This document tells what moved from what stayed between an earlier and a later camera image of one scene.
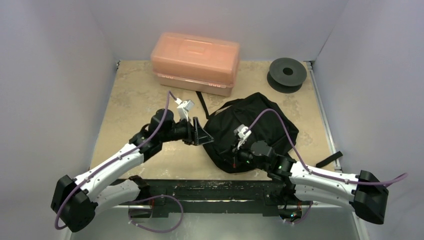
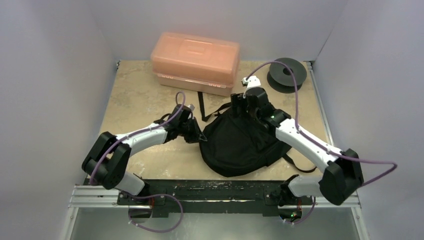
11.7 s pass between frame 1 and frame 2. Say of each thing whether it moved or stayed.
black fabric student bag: moved
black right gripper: moved
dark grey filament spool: stayed
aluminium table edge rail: stayed
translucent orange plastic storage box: stayed
